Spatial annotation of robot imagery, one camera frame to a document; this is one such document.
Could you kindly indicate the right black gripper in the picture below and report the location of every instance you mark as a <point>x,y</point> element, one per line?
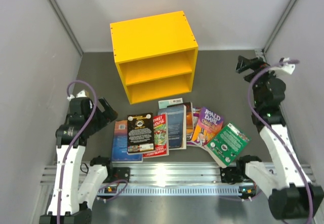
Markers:
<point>256,64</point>

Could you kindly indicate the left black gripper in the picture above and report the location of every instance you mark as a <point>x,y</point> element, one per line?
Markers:
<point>109,115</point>

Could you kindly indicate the red treehouse book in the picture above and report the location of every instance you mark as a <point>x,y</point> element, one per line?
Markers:
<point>161,141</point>

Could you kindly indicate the orange Roald Dahl book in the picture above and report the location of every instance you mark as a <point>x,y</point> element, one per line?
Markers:
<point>208,125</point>

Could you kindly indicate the dark blue cover book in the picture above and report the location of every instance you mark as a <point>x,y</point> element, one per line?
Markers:
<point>176,120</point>

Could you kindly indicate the brown Edward Tulane book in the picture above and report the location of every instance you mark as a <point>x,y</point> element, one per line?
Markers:
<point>189,121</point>

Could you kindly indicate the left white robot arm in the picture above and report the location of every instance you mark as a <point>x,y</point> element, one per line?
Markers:
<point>72,200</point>

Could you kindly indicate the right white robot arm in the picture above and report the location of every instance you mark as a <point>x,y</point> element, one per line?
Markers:
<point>290,193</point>

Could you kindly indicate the black cover book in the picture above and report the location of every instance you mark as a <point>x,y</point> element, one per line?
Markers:
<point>140,134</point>

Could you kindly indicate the blue sunset cover book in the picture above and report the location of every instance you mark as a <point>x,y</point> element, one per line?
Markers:
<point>119,147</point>

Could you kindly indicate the light teal cover book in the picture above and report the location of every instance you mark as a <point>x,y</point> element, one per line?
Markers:
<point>165,103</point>

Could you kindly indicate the purple cartoon cover book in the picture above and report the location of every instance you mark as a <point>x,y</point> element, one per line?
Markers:
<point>195,112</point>

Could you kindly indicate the yellow wooden shelf box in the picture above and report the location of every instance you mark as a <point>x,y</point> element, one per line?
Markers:
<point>155,56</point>

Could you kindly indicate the green cover book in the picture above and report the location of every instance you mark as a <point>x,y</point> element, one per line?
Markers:
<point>227,145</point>

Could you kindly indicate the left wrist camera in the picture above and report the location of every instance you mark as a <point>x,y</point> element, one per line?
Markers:
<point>81,94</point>

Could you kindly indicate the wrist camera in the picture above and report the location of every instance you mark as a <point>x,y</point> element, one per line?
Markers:
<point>285,67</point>
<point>81,94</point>

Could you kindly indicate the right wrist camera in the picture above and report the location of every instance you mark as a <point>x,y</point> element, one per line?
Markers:
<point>285,67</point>

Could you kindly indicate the aluminium mounting rail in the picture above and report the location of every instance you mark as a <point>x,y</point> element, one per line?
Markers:
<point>174,179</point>

